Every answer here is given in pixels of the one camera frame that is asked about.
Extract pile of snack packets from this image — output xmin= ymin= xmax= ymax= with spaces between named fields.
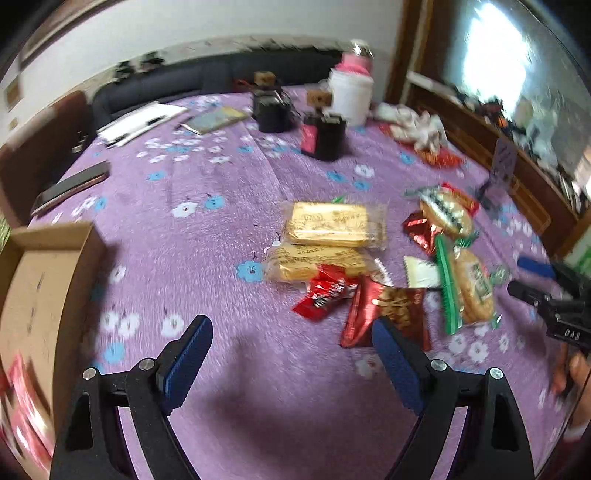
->
xmin=0 ymin=355 xmax=54 ymax=472

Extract white notepad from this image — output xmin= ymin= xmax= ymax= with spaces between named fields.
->
xmin=96 ymin=102 xmax=188 ymax=147

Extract shiny red foil candy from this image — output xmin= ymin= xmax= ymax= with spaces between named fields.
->
xmin=402 ymin=211 xmax=446 ymax=257

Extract red peanut snack packet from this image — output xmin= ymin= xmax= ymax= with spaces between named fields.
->
xmin=340 ymin=276 xmax=432 ymax=352

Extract brown upholstered chair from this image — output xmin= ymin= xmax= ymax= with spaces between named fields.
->
xmin=0 ymin=90 xmax=95 ymax=229

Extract gold biscuit packet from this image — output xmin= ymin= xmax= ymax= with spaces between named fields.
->
xmin=264 ymin=242 xmax=377 ymax=283
xmin=283 ymin=200 xmax=389 ymax=250

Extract thin booklet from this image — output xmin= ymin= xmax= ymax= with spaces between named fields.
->
xmin=178 ymin=106 xmax=250 ymax=136

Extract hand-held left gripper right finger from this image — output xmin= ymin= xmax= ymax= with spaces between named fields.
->
xmin=370 ymin=316 xmax=536 ymax=480

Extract black pen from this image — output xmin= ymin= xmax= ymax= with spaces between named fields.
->
xmin=105 ymin=117 xmax=165 ymax=147

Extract red edged rice cracker packet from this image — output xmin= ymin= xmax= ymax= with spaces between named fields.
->
xmin=405 ymin=182 xmax=481 ymax=241

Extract smartphone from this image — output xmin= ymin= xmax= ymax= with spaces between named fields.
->
xmin=30 ymin=161 xmax=112 ymax=217

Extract purple floral tablecloth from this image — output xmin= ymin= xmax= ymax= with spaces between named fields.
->
xmin=28 ymin=85 xmax=583 ymax=480

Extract red candy bar wrapper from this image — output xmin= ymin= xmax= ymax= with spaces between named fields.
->
xmin=292 ymin=264 xmax=361 ymax=320

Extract green edged rice cracker packet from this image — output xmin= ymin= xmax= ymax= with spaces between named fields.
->
xmin=434 ymin=233 xmax=509 ymax=335

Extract person's right hand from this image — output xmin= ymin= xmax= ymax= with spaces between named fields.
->
xmin=551 ymin=344 xmax=591 ymax=428

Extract pale white snack packet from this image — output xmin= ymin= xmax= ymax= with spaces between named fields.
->
xmin=403 ymin=255 xmax=443 ymax=289

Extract cardboard box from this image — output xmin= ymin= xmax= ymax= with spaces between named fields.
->
xmin=0 ymin=222 xmax=109 ymax=464

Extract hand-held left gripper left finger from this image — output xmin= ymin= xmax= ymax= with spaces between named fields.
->
xmin=50 ymin=315 xmax=214 ymax=480

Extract flat red gold packet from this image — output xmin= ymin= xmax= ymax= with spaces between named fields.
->
xmin=379 ymin=122 xmax=465 ymax=168

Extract black phone stand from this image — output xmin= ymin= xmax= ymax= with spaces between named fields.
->
xmin=478 ymin=136 xmax=518 ymax=204

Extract wooden glass cabinet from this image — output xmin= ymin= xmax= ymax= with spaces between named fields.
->
xmin=399 ymin=0 xmax=591 ymax=259

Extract white cloth gloves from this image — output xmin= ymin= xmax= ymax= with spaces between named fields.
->
xmin=374 ymin=102 xmax=448 ymax=151

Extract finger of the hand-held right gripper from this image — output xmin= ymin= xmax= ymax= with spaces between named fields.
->
xmin=517 ymin=256 xmax=579 ymax=289
xmin=507 ymin=281 xmax=562 ymax=309

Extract white plastic jar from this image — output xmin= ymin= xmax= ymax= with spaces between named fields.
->
xmin=325 ymin=68 xmax=374 ymax=127

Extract black leather sofa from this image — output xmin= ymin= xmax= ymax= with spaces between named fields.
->
xmin=90 ymin=48 xmax=345 ymax=134

